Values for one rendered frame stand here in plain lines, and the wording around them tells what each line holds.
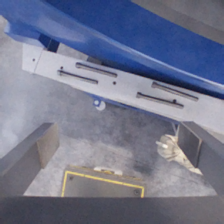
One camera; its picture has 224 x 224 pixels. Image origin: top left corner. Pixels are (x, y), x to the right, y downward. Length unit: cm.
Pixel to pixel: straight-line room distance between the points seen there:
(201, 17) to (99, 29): 32
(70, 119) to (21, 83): 78
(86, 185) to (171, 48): 116
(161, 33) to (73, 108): 130
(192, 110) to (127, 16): 49
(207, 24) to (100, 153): 145
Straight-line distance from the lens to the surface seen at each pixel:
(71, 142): 175
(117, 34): 62
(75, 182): 145
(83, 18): 60
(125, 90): 79
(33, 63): 101
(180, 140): 17
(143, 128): 162
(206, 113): 83
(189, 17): 43
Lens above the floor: 162
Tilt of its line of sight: 79 degrees down
